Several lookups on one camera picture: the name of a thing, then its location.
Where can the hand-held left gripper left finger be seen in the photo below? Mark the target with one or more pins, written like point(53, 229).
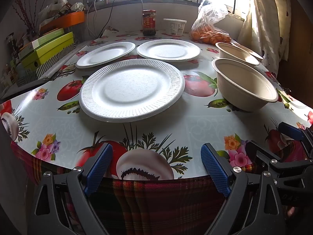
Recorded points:
point(97, 171)

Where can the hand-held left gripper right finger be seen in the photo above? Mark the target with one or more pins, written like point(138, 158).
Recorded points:
point(215, 169)

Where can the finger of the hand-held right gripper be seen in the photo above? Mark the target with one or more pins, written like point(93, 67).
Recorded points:
point(291, 130)
point(259, 151)

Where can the beige paper bowl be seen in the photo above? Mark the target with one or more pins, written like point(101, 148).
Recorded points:
point(253, 53)
point(232, 52)
point(244, 90)

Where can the white foam plate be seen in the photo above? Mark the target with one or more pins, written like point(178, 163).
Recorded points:
point(132, 90)
point(168, 50)
point(105, 53)

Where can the vegetable print vinyl tablecloth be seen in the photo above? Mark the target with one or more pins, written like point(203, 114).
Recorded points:
point(61, 132)

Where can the brown wooden cabinet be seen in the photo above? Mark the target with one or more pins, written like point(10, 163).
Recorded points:
point(293, 73)

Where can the red plaid cloth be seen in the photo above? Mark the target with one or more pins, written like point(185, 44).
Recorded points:
point(156, 205)

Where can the grey striped box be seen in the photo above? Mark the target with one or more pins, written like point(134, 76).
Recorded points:
point(44, 72)

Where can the patterned cream curtain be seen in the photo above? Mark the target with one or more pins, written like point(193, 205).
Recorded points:
point(266, 17)

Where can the lime green box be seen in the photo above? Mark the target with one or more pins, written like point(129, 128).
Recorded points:
point(53, 57)
point(49, 47)

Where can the clear bag of oranges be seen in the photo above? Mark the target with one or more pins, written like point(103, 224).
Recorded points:
point(210, 29)

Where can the pale green flat box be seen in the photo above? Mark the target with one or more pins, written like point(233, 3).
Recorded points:
point(46, 38)

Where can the white plastic tub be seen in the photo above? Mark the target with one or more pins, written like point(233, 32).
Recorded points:
point(174, 27)

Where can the orange plastic tray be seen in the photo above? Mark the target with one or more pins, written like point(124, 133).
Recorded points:
point(71, 18)

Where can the dark sauce jar red label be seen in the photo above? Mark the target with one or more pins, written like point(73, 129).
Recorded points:
point(149, 23)

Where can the white plastic bag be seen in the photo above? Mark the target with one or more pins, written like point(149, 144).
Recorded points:
point(53, 5)

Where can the red dried branches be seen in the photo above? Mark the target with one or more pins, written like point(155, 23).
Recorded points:
point(25, 14)

